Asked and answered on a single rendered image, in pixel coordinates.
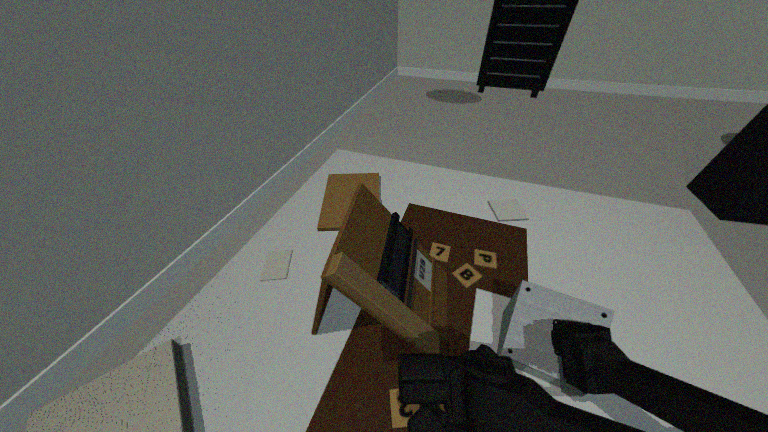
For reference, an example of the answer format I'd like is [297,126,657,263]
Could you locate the white paper ticket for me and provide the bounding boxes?
[414,249,432,292]

